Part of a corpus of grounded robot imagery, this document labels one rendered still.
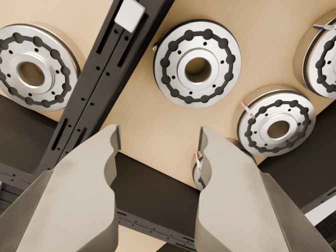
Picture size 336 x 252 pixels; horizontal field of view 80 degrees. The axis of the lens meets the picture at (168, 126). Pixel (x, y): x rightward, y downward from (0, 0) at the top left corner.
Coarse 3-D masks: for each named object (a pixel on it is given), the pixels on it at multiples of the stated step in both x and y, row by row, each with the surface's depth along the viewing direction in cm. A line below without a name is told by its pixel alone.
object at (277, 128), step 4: (280, 120) 29; (272, 124) 31; (276, 124) 30; (280, 124) 29; (284, 124) 28; (268, 128) 30; (272, 128) 30; (276, 128) 30; (280, 128) 29; (284, 128) 28; (268, 132) 29; (272, 132) 29; (276, 132) 29; (280, 132) 29
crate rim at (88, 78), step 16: (112, 16) 15; (112, 32) 15; (96, 48) 16; (112, 48) 16; (96, 64) 16; (80, 80) 17; (96, 80) 17; (80, 96) 18; (64, 112) 19; (80, 112) 19; (64, 128) 21; (48, 144) 20; (64, 144) 20; (0, 160) 22; (48, 160) 22; (16, 176) 23; (32, 176) 23
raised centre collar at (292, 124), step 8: (280, 112) 26; (264, 120) 27; (272, 120) 26; (288, 120) 26; (264, 128) 27; (288, 128) 27; (264, 136) 28; (272, 136) 28; (280, 136) 28; (288, 136) 28
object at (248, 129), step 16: (272, 96) 25; (288, 96) 25; (256, 112) 26; (272, 112) 26; (288, 112) 26; (304, 112) 27; (240, 128) 28; (256, 128) 28; (304, 128) 28; (256, 144) 29; (272, 144) 29; (288, 144) 30
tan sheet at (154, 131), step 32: (192, 0) 23; (224, 0) 23; (256, 0) 23; (288, 0) 23; (320, 0) 23; (160, 32) 24; (256, 32) 24; (288, 32) 24; (192, 64) 26; (256, 64) 26; (288, 64) 26; (128, 96) 29; (160, 96) 29; (320, 96) 29; (128, 128) 31; (160, 128) 31; (192, 128) 31; (224, 128) 31; (160, 160) 35; (256, 160) 35
